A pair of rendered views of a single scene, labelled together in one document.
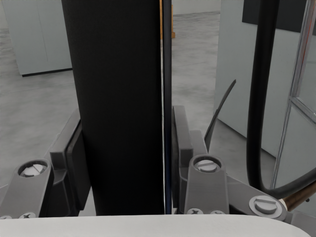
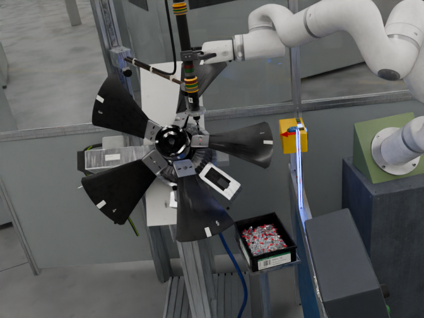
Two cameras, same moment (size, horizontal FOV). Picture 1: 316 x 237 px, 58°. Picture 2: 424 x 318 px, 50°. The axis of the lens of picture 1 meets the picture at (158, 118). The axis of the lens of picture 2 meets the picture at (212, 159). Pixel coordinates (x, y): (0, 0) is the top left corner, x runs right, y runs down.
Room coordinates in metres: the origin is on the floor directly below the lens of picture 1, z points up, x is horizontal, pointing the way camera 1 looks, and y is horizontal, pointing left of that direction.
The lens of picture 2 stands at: (-0.07, 1.47, 1.89)
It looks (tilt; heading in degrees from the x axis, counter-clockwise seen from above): 28 degrees down; 276
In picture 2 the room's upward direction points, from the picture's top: 8 degrees counter-clockwise
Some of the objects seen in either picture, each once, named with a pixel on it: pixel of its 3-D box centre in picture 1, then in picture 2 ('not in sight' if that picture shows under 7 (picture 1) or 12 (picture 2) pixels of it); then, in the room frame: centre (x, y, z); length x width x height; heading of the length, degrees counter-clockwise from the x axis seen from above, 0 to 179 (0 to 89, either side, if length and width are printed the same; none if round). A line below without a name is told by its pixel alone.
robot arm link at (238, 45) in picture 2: not in sight; (238, 48); (-0.06, 0.02, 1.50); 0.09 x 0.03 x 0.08; 90
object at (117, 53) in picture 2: not in sight; (121, 57); (0.46, -0.50, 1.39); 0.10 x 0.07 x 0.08; 125
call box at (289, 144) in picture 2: not in sight; (293, 136); (-0.26, -0.28, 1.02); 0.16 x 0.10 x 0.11; 90
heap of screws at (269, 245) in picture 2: not in sight; (264, 243); (-0.09, 0.19, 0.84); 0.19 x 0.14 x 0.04; 105
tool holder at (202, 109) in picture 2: not in sight; (192, 98); (0.11, 0.01, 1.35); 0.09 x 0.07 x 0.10; 125
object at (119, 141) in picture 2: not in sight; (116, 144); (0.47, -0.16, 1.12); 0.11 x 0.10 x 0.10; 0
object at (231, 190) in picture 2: not in sight; (221, 182); (0.06, -0.02, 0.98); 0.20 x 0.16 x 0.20; 90
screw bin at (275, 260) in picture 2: not in sight; (264, 240); (-0.09, 0.18, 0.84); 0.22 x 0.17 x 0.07; 105
